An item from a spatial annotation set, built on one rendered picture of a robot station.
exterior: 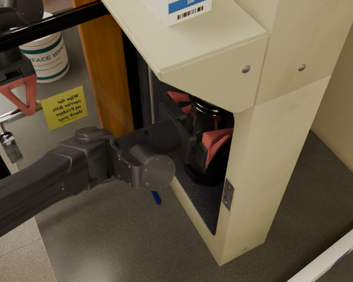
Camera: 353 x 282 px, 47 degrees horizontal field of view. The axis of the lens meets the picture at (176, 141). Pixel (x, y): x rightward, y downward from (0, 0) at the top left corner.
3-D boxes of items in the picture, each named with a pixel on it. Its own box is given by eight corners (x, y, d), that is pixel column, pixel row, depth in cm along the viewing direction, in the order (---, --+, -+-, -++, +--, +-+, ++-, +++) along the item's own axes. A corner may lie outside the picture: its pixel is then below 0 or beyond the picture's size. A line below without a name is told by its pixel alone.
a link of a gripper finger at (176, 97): (199, 78, 75) (156, 94, 71) (222, 101, 71) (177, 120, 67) (196, 105, 80) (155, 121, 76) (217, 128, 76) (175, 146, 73)
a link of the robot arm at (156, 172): (71, 128, 62) (74, 179, 65) (97, 154, 53) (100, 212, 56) (141, 118, 68) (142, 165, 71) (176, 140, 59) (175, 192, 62)
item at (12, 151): (24, 160, 72) (14, 140, 67) (13, 165, 71) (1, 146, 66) (21, 153, 73) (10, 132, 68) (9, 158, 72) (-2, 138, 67)
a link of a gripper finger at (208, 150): (221, 99, 71) (175, 117, 68) (245, 125, 68) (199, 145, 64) (215, 126, 77) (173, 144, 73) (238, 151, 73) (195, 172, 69)
